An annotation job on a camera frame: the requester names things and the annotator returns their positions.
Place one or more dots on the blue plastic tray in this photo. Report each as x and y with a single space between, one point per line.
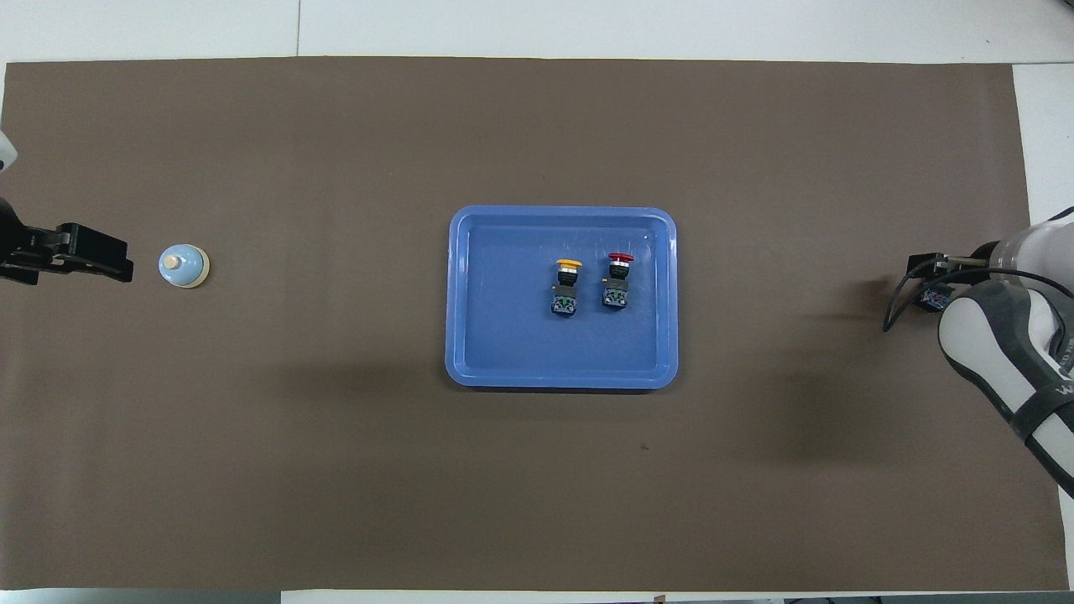
503 335

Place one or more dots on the red push button switch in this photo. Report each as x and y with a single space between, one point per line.
617 285

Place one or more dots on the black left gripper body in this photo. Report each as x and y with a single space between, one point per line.
80 243

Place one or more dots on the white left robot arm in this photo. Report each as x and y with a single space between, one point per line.
5 151

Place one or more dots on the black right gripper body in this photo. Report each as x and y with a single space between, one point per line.
925 266

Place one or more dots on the light blue call bell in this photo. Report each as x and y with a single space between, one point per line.
182 266

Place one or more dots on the brown paper table mat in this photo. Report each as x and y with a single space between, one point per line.
336 461

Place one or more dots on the green push button switch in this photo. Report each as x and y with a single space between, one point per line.
934 298

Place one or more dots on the yellow push button switch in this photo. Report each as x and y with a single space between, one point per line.
565 294

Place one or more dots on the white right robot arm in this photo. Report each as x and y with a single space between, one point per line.
990 335

